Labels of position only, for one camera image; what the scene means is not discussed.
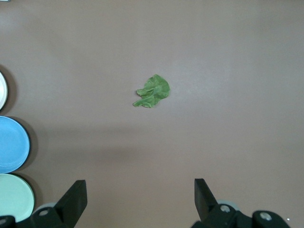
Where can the beige round plate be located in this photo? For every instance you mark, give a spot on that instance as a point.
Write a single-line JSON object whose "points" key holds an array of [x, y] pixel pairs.
{"points": [[2, 90]]}

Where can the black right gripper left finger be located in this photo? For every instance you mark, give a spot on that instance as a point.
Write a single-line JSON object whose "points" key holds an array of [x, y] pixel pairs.
{"points": [[71, 202]]}

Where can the green lettuce leaf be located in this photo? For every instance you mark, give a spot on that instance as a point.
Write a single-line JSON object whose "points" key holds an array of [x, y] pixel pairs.
{"points": [[155, 91]]}

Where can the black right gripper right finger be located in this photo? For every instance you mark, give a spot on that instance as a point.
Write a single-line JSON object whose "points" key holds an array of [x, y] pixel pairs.
{"points": [[204, 202]]}

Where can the light green round plate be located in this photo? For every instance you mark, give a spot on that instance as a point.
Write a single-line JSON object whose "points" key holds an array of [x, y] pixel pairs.
{"points": [[14, 197]]}

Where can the blue round plate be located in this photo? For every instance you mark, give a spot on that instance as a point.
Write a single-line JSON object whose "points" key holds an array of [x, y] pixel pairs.
{"points": [[12, 145]]}

